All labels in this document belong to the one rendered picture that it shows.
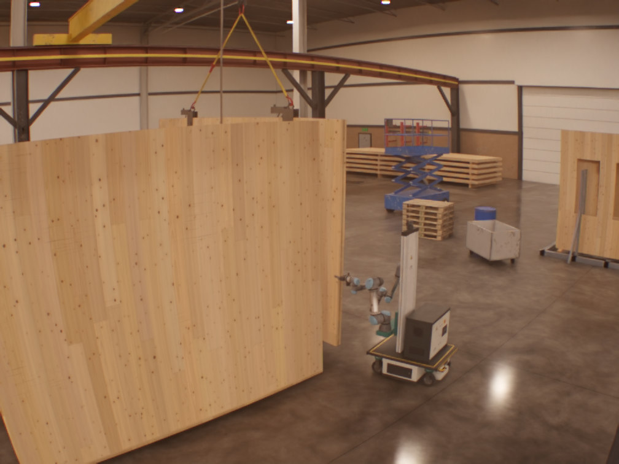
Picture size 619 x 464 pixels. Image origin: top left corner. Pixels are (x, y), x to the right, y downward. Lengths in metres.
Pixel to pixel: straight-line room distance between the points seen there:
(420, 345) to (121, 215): 3.49
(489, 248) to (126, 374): 8.09
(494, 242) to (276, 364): 6.41
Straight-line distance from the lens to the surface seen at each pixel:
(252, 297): 4.96
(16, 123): 15.10
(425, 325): 5.55
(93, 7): 13.79
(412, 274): 5.82
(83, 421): 4.53
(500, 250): 10.75
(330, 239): 5.99
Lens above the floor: 2.98
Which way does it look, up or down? 13 degrees down
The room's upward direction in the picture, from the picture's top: 1 degrees counter-clockwise
